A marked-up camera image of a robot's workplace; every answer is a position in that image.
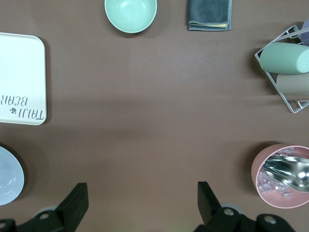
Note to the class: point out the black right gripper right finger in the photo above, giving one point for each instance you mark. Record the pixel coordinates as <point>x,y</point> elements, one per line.
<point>210,210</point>

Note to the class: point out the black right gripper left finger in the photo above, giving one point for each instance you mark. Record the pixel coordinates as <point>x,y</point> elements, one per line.
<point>70,207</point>

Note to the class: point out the pale lavender round plate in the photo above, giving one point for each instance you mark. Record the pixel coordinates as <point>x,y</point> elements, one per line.
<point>9,176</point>

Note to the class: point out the clear ice cubes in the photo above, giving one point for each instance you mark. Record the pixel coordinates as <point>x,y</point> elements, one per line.
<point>265,186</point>

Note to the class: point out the pink bowl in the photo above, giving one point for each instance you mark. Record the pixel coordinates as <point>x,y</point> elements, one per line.
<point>272,195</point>

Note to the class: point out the shiny metal scoop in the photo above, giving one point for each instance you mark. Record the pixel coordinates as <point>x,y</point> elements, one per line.
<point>289,169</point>

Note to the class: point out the cream bear print tray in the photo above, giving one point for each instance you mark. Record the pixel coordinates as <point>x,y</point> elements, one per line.
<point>21,72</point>

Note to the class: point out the beige cup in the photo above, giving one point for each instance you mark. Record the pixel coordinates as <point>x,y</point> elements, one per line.
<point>294,87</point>

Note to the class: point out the sage green cup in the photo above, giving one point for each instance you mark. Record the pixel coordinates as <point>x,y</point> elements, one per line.
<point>282,58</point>

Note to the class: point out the folded dark grey cloth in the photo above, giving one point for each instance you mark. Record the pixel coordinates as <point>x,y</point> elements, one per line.
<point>208,12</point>

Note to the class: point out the purple cup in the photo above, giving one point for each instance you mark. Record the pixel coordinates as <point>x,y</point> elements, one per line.
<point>306,33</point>

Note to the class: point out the mint green bowl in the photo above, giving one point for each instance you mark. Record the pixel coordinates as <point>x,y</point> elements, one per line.
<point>131,14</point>

